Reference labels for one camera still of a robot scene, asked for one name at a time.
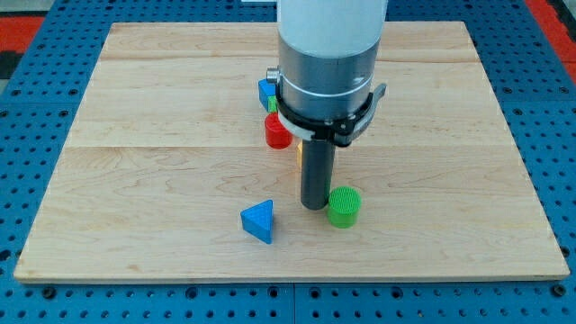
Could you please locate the yellow block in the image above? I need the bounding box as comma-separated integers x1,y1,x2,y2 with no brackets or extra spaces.
296,141,303,170

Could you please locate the blue cube block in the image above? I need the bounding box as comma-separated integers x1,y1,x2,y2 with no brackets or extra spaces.
257,79,275,111

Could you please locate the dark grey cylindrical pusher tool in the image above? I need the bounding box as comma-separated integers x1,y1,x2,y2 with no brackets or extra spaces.
301,140,335,211

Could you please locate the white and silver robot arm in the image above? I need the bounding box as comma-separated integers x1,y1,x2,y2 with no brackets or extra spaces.
277,0,388,121

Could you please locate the blue triangle block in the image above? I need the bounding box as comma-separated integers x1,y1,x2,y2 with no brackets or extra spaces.
240,200,274,244

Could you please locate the green cylinder block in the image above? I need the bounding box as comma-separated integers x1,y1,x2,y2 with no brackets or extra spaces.
327,186,362,229

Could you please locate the red cylinder block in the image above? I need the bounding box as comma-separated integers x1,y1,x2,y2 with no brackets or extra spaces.
265,112,293,149

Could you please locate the black clamp ring with lever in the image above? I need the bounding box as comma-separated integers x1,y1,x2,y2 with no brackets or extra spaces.
274,83,388,149

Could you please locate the light wooden board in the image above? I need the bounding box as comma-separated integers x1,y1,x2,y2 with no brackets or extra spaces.
13,22,570,284

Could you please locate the small green block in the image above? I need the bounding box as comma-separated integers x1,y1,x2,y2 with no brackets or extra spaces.
267,95,277,113

